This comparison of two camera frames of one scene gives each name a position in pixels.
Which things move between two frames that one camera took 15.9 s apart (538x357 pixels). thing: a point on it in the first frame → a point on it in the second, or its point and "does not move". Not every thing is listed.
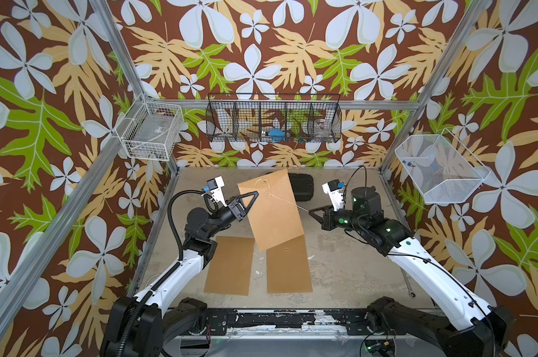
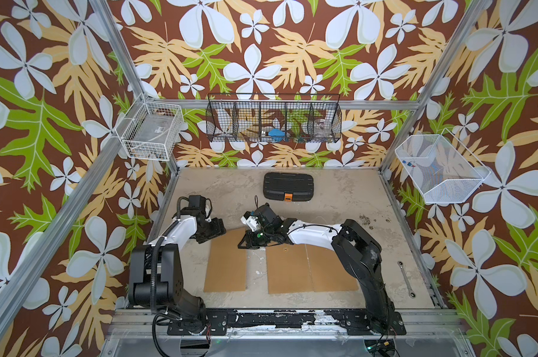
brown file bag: x=230 y=266 does not move
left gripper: x=238 y=211 → x=219 y=228
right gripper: x=325 y=221 → x=250 y=242
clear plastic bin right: x=441 y=167 does not move
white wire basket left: x=151 y=132 does not move
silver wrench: x=411 y=292 does not move
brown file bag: x=273 y=216 → x=327 y=273
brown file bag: x=287 y=267 does not move
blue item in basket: x=277 y=134 does not move
